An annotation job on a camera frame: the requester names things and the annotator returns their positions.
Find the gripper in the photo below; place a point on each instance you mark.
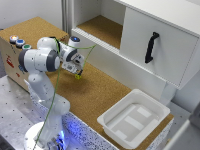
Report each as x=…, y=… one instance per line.
x=75, y=63

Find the yellow block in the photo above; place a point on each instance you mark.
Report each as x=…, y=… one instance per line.
x=78, y=76

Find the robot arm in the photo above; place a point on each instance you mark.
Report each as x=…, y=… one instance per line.
x=39, y=60

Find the white cabinet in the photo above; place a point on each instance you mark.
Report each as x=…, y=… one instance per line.
x=110, y=50

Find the green button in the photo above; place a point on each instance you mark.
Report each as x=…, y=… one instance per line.
x=26, y=47

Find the wooden drawer box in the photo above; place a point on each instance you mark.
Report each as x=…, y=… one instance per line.
x=20, y=41

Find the blue button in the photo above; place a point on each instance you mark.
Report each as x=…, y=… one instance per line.
x=20, y=42

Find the red button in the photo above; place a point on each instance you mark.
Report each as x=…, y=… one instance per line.
x=13, y=38

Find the white plastic box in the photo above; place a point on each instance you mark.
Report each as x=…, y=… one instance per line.
x=134, y=119

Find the white sliding door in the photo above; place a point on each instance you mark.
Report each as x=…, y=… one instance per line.
x=159, y=46

